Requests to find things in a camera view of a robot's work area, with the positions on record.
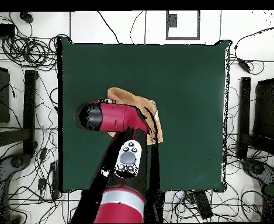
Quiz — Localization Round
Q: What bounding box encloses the tan terry towel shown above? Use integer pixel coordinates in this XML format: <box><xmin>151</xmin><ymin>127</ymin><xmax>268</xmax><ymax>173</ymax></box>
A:
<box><xmin>106</xmin><ymin>86</ymin><xmax>164</xmax><ymax>144</ymax></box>

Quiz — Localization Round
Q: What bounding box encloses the black flat box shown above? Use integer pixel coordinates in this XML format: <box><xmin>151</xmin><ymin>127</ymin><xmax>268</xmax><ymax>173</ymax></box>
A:
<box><xmin>0</xmin><ymin>24</ymin><xmax>15</xmax><ymax>38</ymax></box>

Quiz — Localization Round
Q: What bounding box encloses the dark green table cloth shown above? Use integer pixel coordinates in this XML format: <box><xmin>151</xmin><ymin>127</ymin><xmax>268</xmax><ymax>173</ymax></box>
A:
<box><xmin>57</xmin><ymin>37</ymin><xmax>232</xmax><ymax>193</ymax></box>

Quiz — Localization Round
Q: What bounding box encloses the small black floor object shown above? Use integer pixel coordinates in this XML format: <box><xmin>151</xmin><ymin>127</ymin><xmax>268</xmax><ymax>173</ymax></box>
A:
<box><xmin>19</xmin><ymin>11</ymin><xmax>34</xmax><ymax>23</ymax></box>

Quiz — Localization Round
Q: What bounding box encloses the grey caster leg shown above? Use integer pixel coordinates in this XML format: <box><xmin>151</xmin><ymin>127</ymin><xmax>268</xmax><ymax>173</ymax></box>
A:
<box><xmin>241</xmin><ymin>157</ymin><xmax>274</xmax><ymax>186</ymax></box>
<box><xmin>0</xmin><ymin>152</ymin><xmax>32</xmax><ymax>223</ymax></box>

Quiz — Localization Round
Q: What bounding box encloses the black power adapter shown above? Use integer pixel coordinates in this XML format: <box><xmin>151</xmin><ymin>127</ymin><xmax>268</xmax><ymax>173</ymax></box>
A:
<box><xmin>237</xmin><ymin>58</ymin><xmax>252</xmax><ymax>72</ymax></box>

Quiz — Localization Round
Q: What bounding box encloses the coiled black cable bundle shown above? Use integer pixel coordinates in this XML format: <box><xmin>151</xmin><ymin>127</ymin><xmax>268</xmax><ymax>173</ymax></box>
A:
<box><xmin>1</xmin><ymin>34</ymin><xmax>58</xmax><ymax>71</ymax></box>

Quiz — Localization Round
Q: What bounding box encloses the grey square floor frame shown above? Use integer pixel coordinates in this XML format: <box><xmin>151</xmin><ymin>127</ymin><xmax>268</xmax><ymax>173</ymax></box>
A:
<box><xmin>165</xmin><ymin>10</ymin><xmax>200</xmax><ymax>41</ymax></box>

